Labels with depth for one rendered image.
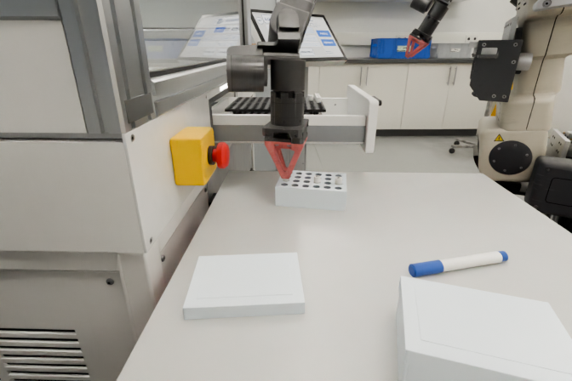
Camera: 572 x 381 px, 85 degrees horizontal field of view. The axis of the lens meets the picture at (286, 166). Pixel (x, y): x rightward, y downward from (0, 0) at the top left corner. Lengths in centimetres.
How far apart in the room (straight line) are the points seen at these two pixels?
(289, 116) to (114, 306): 37
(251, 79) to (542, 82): 85
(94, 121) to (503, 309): 42
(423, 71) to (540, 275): 360
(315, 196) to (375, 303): 22
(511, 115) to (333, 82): 281
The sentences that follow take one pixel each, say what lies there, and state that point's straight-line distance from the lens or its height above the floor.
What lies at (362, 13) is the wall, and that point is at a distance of 448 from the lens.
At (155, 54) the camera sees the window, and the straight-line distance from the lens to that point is 48.
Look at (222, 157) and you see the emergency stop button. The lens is 46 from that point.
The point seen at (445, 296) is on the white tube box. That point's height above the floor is 81.
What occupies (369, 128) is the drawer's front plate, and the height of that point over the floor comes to 87.
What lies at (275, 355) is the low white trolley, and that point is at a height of 76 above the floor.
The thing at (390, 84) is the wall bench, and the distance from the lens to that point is 390.
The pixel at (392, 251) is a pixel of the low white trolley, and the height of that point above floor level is 76.
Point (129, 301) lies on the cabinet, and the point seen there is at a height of 72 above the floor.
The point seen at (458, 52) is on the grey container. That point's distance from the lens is 446.
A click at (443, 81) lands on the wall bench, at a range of 413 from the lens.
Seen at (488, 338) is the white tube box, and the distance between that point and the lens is 33.
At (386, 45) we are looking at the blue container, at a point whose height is 104.
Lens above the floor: 103
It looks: 21 degrees down
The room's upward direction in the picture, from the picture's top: straight up
